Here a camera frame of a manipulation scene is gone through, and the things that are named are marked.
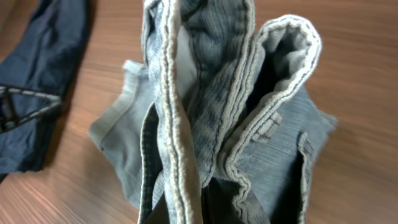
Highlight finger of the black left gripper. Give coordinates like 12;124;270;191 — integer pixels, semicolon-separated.
1;85;62;133

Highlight light blue denim shorts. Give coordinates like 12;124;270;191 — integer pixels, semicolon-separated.
89;0;337;223

